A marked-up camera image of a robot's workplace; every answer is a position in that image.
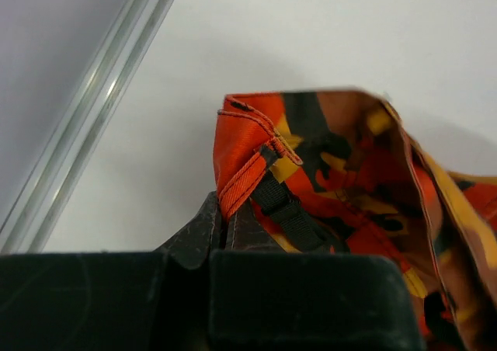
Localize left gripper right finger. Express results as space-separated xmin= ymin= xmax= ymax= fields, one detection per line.
xmin=209 ymin=207 xmax=426 ymax=350

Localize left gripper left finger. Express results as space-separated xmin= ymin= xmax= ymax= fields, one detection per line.
xmin=1 ymin=193 xmax=220 ymax=350

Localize orange camouflage trousers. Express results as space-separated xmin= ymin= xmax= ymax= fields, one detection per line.
xmin=214 ymin=89 xmax=496 ymax=350

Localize aluminium frame rail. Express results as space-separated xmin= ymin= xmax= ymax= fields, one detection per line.
xmin=1 ymin=0 xmax=174 ymax=254

